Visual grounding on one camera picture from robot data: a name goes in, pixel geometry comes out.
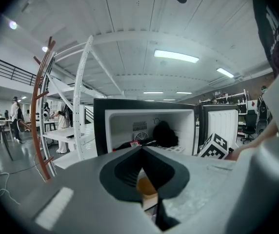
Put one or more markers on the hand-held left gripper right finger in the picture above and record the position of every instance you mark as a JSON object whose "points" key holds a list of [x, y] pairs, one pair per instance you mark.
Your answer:
{"points": [[203, 191]]}

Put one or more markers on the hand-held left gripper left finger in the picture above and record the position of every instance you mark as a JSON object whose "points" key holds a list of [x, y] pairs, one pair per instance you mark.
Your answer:
{"points": [[81, 191]]}

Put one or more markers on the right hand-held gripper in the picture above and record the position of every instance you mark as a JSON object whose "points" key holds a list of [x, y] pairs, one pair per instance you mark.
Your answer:
{"points": [[215, 147]]}

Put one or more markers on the black mini fridge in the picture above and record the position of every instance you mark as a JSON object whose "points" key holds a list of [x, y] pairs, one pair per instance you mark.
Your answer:
{"points": [[100, 125]]}

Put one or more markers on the person's right forearm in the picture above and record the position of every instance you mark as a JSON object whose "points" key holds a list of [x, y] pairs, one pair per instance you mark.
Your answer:
{"points": [[259, 140]]}

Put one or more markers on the black office chair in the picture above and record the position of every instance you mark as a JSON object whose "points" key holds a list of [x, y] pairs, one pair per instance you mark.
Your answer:
{"points": [[250, 123]]}

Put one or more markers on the black cloth bundle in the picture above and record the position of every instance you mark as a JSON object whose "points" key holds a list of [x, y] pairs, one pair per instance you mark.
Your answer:
{"points": [[165, 134]]}

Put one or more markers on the ceiling light panel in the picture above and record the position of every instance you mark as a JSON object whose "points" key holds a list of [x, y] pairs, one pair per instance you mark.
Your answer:
{"points": [[153, 92], [176, 56], [225, 72], [184, 92]]}

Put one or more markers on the dark soda bottle red label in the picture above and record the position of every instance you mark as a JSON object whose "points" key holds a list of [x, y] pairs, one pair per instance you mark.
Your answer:
{"points": [[134, 144]]}

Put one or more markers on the brown wooden coat rack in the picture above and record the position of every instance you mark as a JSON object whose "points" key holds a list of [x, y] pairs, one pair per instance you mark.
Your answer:
{"points": [[35, 121]]}

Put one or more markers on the white metal shelf rack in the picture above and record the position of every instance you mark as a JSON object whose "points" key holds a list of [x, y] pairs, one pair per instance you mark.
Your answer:
{"points": [[77, 94]]}

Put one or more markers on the person's printed black shirt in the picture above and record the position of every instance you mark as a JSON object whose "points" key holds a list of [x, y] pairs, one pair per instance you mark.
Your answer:
{"points": [[273, 33]]}

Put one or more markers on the black railing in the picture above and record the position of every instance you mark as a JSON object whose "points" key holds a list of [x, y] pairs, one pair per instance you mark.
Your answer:
{"points": [[7, 69]]}

